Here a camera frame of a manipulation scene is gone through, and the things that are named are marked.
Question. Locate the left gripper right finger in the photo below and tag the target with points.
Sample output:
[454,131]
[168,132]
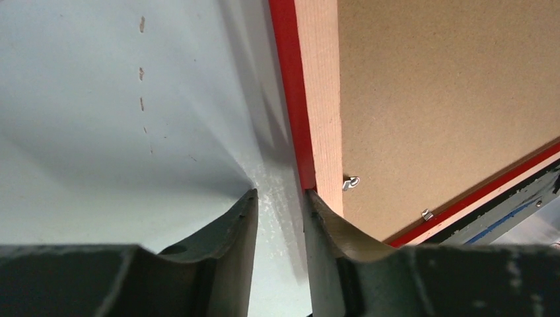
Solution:
[352,274]

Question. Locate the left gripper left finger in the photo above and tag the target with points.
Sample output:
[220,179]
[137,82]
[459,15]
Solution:
[208,273]

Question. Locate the brown cardboard backing board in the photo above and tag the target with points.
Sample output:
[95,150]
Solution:
[438,97]

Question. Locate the orange wooden picture frame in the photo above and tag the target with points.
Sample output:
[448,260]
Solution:
[307,36]

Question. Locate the small metal turn clip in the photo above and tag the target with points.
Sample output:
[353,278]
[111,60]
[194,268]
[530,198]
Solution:
[350,182]

